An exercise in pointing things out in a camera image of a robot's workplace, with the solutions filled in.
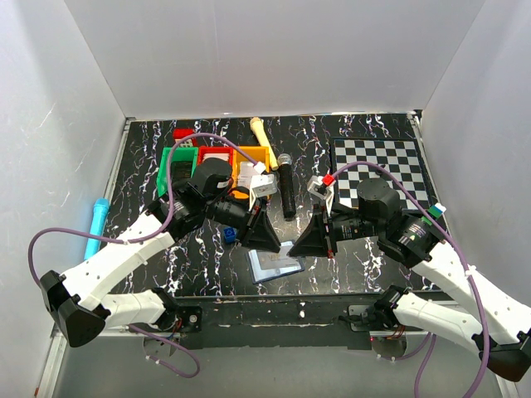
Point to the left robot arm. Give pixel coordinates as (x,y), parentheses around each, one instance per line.
(80,299)

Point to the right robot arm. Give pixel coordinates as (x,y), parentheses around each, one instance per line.
(489,323)

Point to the black object in green bin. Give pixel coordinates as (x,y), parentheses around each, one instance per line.
(181,170)

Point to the green plastic bin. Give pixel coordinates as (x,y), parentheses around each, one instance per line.
(180,154)

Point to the orange cards in red bin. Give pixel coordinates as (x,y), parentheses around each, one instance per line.
(220,156)

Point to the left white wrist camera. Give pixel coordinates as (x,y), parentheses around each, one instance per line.
(262,184)

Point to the white cards in yellow bin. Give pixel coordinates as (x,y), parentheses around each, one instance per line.
(246,172)

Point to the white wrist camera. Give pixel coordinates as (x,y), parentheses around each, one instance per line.
(262,184)
(323,188)

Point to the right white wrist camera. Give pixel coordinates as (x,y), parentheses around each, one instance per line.
(323,188)

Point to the yellow green brick stack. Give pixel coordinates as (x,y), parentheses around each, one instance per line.
(436,211)

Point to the beige wooden microphone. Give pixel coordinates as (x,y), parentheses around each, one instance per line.
(257,128)

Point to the navy blue card holder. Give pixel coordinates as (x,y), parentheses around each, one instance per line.
(259,275)

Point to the yellow plastic bin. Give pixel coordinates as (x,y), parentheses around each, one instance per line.
(256,154)

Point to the black microphone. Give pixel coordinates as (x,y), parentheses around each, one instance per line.
(286,185)

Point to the white VIP credit card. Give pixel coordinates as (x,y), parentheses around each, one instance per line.
(269,260)

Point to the red plastic bin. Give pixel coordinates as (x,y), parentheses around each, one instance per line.
(214,149)

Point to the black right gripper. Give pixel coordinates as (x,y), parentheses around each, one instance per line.
(326,231)

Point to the blue toy brick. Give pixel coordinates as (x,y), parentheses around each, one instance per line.
(229,235)

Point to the light blue toy microphone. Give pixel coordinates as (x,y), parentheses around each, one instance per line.
(100,212)

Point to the black white chessboard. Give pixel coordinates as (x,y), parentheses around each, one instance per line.
(401,158)

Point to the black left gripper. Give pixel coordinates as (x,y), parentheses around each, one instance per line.
(253,220)

